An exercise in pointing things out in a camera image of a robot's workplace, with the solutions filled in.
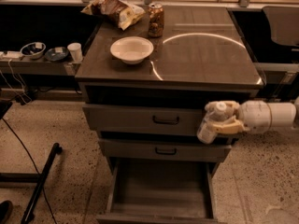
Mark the top grey drawer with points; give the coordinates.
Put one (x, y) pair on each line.
(145, 120)

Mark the dark blue bowl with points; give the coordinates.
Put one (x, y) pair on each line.
(56, 54)

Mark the small clear plastic bottle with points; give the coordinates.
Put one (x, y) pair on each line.
(205, 133)

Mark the grey drawer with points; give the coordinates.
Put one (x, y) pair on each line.
(145, 120)
(167, 151)

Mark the brown chip bag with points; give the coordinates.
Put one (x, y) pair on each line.
(122, 14)

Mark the grey drawer cabinet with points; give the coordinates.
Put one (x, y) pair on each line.
(200, 58)

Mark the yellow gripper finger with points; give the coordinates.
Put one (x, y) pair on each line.
(221, 109)
(230, 126)

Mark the white ceramic bowl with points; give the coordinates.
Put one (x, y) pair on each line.
(131, 49)

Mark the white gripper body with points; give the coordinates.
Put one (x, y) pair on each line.
(254, 116)

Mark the open bottom drawer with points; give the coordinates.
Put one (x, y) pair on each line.
(160, 192)

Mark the white power strip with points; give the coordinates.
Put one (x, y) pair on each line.
(10, 55)

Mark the black stand leg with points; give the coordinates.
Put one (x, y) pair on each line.
(41, 178)

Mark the white paper cup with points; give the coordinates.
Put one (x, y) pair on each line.
(76, 52)

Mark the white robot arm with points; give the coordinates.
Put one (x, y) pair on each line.
(282, 115)

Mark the patterned soda can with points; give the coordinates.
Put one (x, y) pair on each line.
(156, 19)

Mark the black shoe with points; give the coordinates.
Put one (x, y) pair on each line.
(6, 208)

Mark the middle grey drawer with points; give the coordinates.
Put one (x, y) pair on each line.
(167, 151)

